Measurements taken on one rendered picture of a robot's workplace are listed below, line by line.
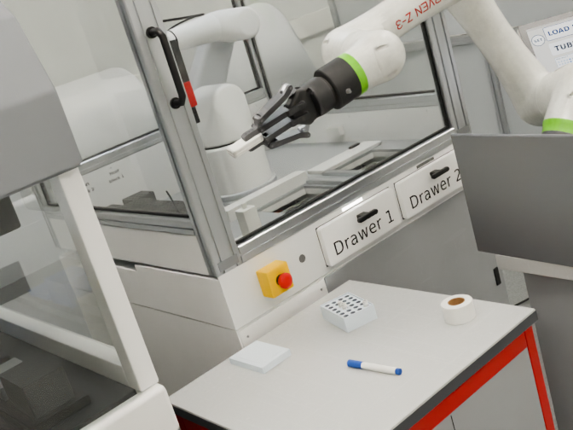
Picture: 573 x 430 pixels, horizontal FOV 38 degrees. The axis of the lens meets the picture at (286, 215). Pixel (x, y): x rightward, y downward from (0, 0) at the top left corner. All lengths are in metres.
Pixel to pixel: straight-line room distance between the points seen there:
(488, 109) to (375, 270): 1.89
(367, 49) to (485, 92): 2.39
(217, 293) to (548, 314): 0.84
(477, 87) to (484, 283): 1.58
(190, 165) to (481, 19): 0.82
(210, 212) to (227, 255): 0.12
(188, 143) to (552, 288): 0.96
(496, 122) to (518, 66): 1.87
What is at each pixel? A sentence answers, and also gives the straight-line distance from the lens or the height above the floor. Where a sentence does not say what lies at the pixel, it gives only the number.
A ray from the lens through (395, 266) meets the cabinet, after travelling 2.37.
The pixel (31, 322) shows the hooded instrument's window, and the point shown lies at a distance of 1.51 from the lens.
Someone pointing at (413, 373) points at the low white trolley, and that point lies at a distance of 1.70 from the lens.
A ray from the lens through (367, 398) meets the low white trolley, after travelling 1.66.
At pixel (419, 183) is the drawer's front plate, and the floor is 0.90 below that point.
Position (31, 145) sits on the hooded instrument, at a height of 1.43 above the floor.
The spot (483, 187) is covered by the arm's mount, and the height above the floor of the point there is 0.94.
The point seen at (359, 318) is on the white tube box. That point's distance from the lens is 1.94.
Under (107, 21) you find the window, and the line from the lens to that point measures 1.99.
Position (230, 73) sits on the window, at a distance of 2.02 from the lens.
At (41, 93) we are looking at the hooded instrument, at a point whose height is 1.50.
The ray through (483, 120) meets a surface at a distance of 4.11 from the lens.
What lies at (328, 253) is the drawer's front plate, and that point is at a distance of 2.17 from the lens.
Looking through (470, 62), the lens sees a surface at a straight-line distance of 4.06.
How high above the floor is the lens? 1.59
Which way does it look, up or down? 16 degrees down
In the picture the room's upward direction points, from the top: 17 degrees counter-clockwise
